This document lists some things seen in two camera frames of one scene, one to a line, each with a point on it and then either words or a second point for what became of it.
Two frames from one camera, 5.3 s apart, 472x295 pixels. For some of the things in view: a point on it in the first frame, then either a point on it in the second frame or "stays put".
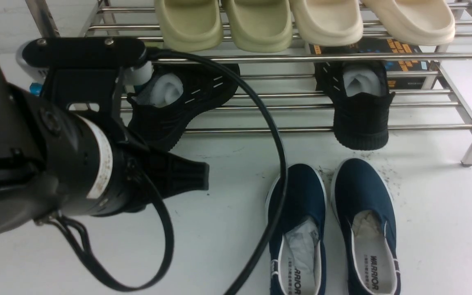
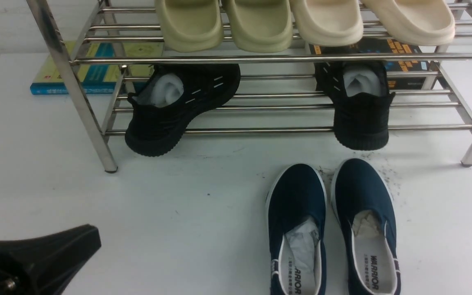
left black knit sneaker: (159, 111) stays put
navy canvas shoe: (365, 211) stays put
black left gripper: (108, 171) → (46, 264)
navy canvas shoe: (296, 248) stays put
